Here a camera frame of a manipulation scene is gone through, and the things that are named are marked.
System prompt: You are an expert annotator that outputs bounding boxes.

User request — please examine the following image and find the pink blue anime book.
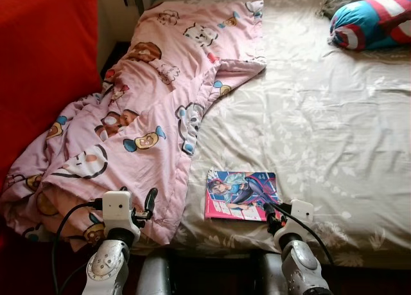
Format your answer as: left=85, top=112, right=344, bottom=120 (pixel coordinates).
left=204, top=169, right=281, bottom=222

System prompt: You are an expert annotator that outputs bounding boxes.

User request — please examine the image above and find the silver right robot leg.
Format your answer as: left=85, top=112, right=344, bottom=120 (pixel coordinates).
left=254, top=251, right=286, bottom=295

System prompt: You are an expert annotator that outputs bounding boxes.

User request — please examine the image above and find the red white blue bolster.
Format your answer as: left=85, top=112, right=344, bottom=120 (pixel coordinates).
left=329, top=0, right=411, bottom=51

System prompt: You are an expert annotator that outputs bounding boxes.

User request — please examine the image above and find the pink cartoon print blanket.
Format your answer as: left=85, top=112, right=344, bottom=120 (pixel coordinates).
left=0, top=0, right=267, bottom=252

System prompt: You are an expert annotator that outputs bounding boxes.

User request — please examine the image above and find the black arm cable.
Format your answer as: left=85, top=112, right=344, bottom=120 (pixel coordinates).
left=50, top=201, right=103, bottom=295
left=260, top=199, right=335, bottom=267

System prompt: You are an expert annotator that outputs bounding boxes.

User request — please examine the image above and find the beige floral bed sheet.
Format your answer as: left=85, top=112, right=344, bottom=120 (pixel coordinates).
left=154, top=0, right=411, bottom=269

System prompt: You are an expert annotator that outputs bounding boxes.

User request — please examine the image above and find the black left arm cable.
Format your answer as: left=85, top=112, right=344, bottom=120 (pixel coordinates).
left=50, top=201, right=103, bottom=295

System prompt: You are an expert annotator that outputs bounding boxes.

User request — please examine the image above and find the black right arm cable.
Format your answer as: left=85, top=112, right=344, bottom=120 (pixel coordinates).
left=260, top=199, right=335, bottom=267

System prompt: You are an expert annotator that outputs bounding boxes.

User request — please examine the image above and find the silver left robot leg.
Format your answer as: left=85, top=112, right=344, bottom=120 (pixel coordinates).
left=135, top=253, right=174, bottom=295

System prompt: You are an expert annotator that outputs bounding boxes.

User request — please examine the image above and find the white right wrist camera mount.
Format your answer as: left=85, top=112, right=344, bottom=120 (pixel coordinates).
left=289, top=200, right=315, bottom=235

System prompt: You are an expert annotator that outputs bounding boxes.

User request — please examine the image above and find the silver robot leg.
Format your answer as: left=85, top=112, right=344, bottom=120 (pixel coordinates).
left=135, top=253, right=174, bottom=295
left=254, top=251, right=286, bottom=295

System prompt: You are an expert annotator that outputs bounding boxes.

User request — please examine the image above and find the red cushion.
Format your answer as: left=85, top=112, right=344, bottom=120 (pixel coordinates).
left=0, top=0, right=103, bottom=180

